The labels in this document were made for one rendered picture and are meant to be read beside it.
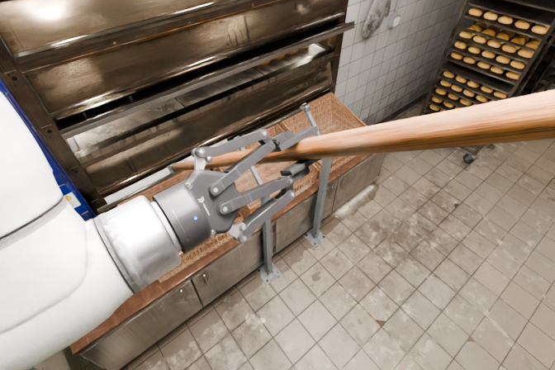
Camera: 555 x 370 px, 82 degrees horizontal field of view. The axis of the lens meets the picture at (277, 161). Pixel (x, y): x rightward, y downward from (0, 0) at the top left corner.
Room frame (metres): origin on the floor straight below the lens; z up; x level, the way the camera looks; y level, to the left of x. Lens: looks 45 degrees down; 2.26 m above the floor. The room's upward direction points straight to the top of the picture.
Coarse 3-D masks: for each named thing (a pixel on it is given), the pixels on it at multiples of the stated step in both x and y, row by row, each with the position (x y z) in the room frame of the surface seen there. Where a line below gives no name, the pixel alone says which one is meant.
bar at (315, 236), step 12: (300, 108) 1.52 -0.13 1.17; (276, 120) 1.41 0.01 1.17; (312, 120) 1.51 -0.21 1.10; (252, 132) 1.30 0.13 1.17; (252, 168) 1.16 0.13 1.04; (324, 168) 1.37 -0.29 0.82; (324, 180) 1.36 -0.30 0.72; (132, 192) 0.89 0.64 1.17; (324, 192) 1.37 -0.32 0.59; (264, 228) 1.06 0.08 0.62; (312, 228) 1.46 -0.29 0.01; (264, 240) 1.07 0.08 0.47; (312, 240) 1.34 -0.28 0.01; (264, 252) 1.08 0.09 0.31; (264, 264) 1.08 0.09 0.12; (264, 276) 1.05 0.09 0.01; (276, 276) 1.05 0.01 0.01
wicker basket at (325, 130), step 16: (304, 112) 1.99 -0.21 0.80; (320, 112) 2.08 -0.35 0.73; (336, 112) 2.12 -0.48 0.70; (352, 112) 2.00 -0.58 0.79; (288, 128) 1.77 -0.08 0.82; (304, 128) 1.95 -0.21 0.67; (320, 128) 2.05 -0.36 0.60; (336, 128) 2.05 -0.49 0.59; (352, 128) 1.97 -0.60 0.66; (320, 160) 1.67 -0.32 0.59; (336, 160) 1.59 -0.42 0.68
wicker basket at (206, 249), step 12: (204, 168) 1.41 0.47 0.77; (168, 180) 1.29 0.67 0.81; (180, 180) 1.32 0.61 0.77; (144, 192) 1.19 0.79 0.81; (156, 192) 1.22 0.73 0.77; (240, 216) 1.07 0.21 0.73; (216, 240) 1.00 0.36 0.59; (228, 240) 1.00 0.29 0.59; (180, 252) 0.92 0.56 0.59; (192, 252) 0.87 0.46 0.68; (204, 252) 0.91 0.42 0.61; (180, 264) 0.82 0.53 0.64; (168, 276) 0.77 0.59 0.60
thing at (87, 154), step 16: (304, 64) 2.03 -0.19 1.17; (256, 80) 1.82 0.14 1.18; (272, 80) 1.85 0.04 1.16; (224, 96) 1.64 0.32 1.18; (176, 112) 1.47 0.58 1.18; (192, 112) 1.49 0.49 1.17; (144, 128) 1.33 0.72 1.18; (160, 128) 1.36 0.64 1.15; (96, 144) 1.20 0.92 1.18; (112, 144) 1.20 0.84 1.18; (80, 160) 1.10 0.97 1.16
